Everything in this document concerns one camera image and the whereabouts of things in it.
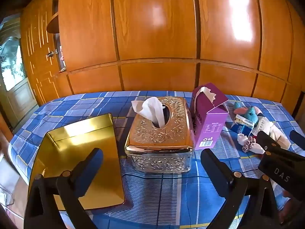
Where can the blue plush toy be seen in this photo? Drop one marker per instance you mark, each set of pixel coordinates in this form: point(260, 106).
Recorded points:
point(252, 115)

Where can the round wooden shelf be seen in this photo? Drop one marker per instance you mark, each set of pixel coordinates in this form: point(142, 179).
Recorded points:
point(53, 23)

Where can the ornate gold tissue box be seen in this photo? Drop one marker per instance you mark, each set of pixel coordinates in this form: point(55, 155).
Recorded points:
point(162, 136)

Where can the pink shelf ornaments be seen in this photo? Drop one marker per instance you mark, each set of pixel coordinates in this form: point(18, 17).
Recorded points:
point(62, 58)

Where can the white facial tissue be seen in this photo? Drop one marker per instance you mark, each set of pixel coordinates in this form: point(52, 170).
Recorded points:
point(150, 108)

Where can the blue pocket tissue pack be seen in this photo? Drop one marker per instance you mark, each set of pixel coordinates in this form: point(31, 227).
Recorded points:
point(241, 125)

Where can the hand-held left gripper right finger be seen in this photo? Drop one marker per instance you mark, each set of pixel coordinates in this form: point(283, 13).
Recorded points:
point(213, 169)

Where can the mauve scrunchie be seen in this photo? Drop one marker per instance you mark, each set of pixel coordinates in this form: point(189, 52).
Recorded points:
point(249, 144)

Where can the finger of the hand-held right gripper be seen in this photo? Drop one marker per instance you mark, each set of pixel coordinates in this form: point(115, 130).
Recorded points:
point(299, 139)
point(268, 140)

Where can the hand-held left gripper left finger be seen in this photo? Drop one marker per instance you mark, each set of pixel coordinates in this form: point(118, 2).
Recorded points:
point(94, 158)

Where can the gold metal tray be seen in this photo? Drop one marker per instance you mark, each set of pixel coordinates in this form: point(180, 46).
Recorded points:
point(78, 133)

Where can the purple cardboard tissue box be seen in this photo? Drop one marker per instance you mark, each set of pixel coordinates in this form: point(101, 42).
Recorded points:
point(209, 121)

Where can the glass panel door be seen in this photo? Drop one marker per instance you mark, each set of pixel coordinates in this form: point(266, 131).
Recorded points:
point(12, 64)

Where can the person's right hand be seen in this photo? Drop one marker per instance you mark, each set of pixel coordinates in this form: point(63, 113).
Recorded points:
point(292, 206)

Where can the blue plaid blanket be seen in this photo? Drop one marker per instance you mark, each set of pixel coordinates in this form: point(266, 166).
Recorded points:
point(166, 195)

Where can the wooden wardrobe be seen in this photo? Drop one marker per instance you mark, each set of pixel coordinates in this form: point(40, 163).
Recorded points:
point(154, 40)

